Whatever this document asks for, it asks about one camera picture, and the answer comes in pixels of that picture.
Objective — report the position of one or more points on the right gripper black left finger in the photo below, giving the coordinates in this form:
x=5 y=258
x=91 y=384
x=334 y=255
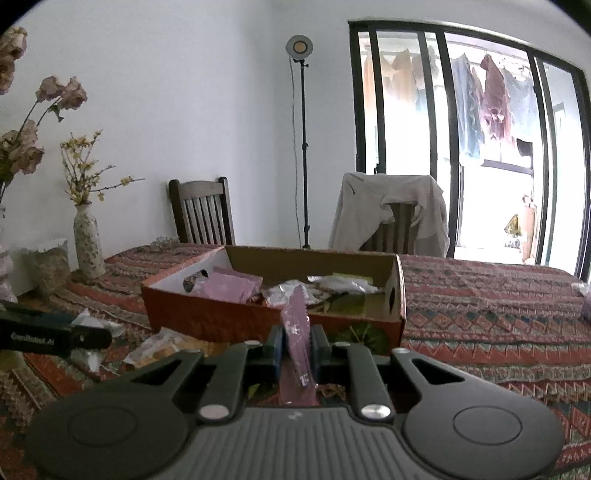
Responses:
x=136 y=425

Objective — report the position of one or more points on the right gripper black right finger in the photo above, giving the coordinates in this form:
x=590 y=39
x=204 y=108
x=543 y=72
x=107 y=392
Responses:
x=439 y=421

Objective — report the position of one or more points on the pink snack packet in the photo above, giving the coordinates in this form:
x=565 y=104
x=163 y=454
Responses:
x=297 y=384

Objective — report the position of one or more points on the clear bag of snacks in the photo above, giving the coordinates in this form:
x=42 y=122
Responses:
x=48 y=265

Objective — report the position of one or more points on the white snack packet on table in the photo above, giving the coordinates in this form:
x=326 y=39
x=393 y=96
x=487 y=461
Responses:
x=95 y=336

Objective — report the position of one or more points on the orange snack packet on table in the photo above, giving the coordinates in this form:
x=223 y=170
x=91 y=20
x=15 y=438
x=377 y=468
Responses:
x=161 y=345

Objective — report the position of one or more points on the floral ceramic vase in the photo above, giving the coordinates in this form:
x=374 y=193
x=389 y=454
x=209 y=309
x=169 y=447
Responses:
x=87 y=243

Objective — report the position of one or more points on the green pumpkin shaped item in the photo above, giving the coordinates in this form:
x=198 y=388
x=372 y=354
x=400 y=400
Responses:
x=369 y=335

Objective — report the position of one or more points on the patterned red tablecloth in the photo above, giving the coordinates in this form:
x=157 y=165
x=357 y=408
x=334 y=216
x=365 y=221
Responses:
x=517 y=326

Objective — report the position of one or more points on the yellow flower branches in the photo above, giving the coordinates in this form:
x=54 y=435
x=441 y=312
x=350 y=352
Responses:
x=82 y=172

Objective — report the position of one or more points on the folded floral cloth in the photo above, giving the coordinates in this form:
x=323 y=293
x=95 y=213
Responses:
x=161 y=241

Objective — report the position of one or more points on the pink packet in box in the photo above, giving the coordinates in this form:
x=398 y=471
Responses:
x=227 y=286

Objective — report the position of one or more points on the cardboard box orange outside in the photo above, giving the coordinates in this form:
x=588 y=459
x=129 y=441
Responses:
x=169 y=304

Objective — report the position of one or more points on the white snack packets in box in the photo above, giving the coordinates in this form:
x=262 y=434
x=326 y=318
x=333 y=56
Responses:
x=318 y=290

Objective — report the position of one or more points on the chair with grey jacket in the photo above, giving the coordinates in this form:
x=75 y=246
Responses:
x=397 y=237

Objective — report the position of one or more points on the dark wooden chair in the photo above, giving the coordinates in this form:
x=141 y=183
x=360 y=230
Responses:
x=202 y=212

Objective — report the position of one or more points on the dark red hanging shirt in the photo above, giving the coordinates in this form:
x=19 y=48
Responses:
x=495 y=100

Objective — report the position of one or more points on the grey hanging shirt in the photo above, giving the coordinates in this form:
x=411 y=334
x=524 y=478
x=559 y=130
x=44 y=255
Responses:
x=522 y=106

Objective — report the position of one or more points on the tripod lamp stand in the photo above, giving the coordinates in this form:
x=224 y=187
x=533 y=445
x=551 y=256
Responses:
x=299 y=48

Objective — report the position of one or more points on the black sliding door frame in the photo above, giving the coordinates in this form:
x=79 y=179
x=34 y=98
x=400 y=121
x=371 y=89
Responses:
x=417 y=92

